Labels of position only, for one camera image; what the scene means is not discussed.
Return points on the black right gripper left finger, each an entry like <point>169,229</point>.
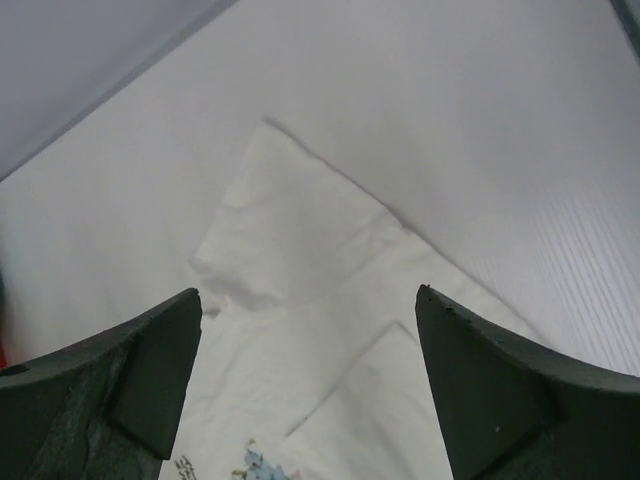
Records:
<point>107,407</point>

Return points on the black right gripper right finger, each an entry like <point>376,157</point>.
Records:
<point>510,408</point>

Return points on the white t shirt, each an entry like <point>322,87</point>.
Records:
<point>309,364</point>

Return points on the red plastic bin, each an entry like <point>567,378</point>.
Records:
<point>3,361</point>

